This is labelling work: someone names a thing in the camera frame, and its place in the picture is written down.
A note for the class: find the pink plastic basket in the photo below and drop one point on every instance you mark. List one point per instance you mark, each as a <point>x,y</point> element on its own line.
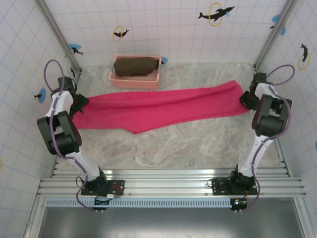
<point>135,84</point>

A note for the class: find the pink red towel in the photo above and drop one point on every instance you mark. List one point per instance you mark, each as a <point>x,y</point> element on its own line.
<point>161,104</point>

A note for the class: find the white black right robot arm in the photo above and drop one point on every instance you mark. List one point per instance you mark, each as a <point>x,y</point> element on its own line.
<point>268,124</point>

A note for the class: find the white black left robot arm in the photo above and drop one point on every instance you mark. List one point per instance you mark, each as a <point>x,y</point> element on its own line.
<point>60,104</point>

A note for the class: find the blue circle fish sticker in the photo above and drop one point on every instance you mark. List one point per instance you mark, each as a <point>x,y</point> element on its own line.
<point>41,95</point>

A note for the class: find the blue oval shark sticker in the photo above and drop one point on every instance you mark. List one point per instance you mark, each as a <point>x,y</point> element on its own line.
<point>74,48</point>

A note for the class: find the brown rolled cloth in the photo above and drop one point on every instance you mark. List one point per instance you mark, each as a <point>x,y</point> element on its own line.
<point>136,65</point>

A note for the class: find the blue oval whale sticker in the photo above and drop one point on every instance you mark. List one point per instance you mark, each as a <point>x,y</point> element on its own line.
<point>164,60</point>

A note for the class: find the small black controller board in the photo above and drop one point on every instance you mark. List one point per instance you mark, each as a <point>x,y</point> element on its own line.
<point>101,201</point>
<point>239,203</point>

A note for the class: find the grey steel panel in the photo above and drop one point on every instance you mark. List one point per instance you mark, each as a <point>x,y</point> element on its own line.
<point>173,223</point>

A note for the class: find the aluminium corner post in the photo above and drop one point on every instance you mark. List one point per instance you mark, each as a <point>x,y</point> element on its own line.
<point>58,29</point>
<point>277,32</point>

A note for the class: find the blue sticker behind post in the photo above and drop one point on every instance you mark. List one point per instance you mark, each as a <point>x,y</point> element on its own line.
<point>276,17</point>

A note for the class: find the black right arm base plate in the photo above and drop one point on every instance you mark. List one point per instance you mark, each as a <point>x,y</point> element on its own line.
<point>219,187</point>

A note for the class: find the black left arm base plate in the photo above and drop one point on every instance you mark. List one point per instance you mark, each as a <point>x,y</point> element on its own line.
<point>116,189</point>

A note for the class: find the aluminium rail frame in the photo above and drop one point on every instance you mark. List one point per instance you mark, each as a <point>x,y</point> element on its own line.
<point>168,183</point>

